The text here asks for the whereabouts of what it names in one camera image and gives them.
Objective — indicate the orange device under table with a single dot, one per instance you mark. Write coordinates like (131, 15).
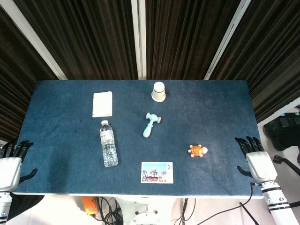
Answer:
(88, 205)

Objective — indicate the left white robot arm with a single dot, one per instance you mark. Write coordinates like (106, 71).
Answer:
(4, 206)

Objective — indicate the light blue toy hammer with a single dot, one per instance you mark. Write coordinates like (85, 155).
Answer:
(151, 125)

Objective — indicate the clear plastic water bottle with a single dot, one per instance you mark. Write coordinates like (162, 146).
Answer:
(108, 145)

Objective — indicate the blue table cloth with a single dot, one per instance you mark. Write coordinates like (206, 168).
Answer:
(140, 138)

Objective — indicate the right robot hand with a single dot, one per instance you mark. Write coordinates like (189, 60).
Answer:
(261, 164)

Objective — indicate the white paper cup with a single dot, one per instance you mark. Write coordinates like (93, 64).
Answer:
(159, 91)

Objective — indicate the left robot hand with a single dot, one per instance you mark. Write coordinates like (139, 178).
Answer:
(9, 168)

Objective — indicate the orange-pink turtle toy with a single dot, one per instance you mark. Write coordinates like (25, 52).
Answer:
(197, 150)

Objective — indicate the cream notepad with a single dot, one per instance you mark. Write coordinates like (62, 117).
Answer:
(102, 104)

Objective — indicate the picture postcard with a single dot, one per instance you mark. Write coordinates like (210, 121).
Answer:
(157, 172)

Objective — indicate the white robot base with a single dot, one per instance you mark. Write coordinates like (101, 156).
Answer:
(143, 211)

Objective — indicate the black office chair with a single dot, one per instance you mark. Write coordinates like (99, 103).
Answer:
(284, 140)

